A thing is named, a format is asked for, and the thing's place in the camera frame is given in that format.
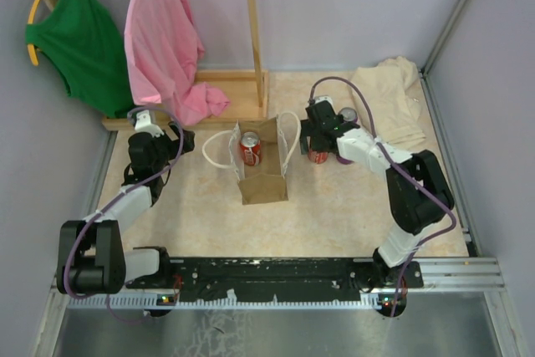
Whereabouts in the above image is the purple soda can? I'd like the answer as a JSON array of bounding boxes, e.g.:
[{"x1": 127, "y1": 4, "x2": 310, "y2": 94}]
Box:
[{"x1": 339, "y1": 107, "x2": 358, "y2": 123}]

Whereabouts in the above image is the green tank top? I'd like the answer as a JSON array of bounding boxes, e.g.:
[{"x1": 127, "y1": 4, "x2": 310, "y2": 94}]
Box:
[{"x1": 25, "y1": 0, "x2": 135, "y2": 119}]

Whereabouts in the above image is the red soda can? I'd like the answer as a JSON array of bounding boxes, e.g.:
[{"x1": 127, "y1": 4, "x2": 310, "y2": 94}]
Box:
[
  {"x1": 308, "y1": 150, "x2": 329, "y2": 165},
  {"x1": 239, "y1": 131, "x2": 262, "y2": 166}
]

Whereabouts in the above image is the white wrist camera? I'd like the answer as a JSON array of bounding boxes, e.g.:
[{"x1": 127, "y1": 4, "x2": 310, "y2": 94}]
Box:
[
  {"x1": 314, "y1": 95, "x2": 334, "y2": 107},
  {"x1": 127, "y1": 110, "x2": 164, "y2": 138}
]

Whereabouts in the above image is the aluminium frame rail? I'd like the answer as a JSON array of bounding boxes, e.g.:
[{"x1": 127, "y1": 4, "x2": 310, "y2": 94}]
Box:
[{"x1": 48, "y1": 258, "x2": 505, "y2": 315}]

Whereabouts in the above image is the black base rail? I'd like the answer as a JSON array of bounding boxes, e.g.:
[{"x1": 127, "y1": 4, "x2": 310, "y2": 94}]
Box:
[{"x1": 126, "y1": 258, "x2": 424, "y2": 308}]

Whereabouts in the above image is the purple Fanta can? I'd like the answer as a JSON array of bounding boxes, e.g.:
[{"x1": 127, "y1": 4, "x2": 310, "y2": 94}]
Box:
[{"x1": 336, "y1": 156, "x2": 353, "y2": 165}]

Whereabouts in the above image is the wooden clothes rack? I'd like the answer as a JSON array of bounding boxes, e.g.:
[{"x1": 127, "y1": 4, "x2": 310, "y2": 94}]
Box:
[{"x1": 39, "y1": 0, "x2": 269, "y2": 130}]

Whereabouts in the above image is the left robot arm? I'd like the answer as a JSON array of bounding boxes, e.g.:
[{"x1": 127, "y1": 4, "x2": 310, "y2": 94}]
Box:
[{"x1": 56, "y1": 123, "x2": 195, "y2": 298}]

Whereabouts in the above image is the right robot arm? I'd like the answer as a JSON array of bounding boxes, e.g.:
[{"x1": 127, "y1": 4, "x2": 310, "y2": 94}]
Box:
[{"x1": 300, "y1": 97, "x2": 456, "y2": 287}]

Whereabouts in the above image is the pink t-shirt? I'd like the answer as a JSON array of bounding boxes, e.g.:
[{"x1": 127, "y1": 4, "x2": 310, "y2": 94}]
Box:
[{"x1": 124, "y1": 0, "x2": 230, "y2": 126}]

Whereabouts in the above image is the red soda can front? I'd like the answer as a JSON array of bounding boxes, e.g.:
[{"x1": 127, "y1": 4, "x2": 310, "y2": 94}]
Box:
[{"x1": 308, "y1": 150, "x2": 329, "y2": 165}]

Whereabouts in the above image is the beige folded cloth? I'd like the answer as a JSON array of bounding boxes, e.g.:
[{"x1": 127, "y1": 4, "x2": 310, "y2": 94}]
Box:
[{"x1": 351, "y1": 56, "x2": 425, "y2": 150}]

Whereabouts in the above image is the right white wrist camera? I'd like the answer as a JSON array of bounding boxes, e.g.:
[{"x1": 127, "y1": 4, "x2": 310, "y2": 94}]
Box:
[{"x1": 314, "y1": 95, "x2": 334, "y2": 107}]

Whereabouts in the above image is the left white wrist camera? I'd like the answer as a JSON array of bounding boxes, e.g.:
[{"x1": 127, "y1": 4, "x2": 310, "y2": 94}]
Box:
[{"x1": 127, "y1": 110, "x2": 164, "y2": 138}]

